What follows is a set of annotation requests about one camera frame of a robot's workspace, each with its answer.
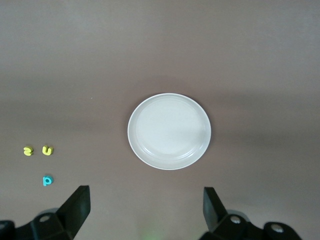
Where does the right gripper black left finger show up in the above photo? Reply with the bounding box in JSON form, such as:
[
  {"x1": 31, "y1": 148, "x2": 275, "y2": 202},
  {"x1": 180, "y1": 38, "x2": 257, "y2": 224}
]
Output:
[{"x1": 0, "y1": 185, "x2": 91, "y2": 240}]

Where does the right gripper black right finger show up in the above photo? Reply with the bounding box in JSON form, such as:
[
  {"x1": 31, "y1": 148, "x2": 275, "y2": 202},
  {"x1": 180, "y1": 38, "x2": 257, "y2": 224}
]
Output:
[{"x1": 199, "y1": 186, "x2": 303, "y2": 240}]

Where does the beige brown plate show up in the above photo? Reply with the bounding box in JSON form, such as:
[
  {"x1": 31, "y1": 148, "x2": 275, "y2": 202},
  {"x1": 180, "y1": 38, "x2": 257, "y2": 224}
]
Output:
[{"x1": 127, "y1": 92, "x2": 212, "y2": 171}]

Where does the brown table cover sheet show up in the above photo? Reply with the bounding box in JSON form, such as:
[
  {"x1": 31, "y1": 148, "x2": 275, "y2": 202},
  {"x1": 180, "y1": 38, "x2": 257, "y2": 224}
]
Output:
[{"x1": 0, "y1": 0, "x2": 320, "y2": 240}]

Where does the teal foam letter d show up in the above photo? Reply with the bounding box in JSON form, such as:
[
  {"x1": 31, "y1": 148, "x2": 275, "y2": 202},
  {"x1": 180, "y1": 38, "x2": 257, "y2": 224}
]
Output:
[{"x1": 42, "y1": 174, "x2": 54, "y2": 188}]

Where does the yellow foam letter n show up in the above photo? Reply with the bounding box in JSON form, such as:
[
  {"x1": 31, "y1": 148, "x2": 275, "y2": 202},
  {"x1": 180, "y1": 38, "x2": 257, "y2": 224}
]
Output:
[{"x1": 41, "y1": 145, "x2": 54, "y2": 157}]

